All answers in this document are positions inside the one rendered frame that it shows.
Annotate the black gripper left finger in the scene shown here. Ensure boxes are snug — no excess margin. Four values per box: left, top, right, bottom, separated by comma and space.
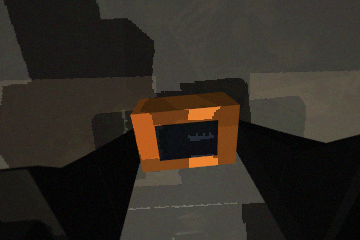
0, 129, 140, 240

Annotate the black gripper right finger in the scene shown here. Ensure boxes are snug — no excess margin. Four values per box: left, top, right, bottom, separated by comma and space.
236, 120, 360, 240

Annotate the orange block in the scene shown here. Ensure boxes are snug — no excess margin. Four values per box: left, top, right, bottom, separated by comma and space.
130, 92, 240, 172

